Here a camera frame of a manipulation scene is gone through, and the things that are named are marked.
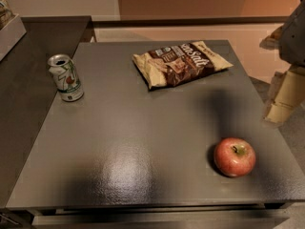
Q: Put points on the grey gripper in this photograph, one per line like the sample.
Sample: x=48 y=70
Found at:
x=294 y=37

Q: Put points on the brown chip bag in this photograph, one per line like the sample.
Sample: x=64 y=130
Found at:
x=175 y=65

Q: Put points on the red apple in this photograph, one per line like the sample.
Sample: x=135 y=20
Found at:
x=234 y=157

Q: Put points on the white green soda can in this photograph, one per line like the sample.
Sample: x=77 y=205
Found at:
x=65 y=77

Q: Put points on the white box with snacks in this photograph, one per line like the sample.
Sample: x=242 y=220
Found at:
x=12 y=29

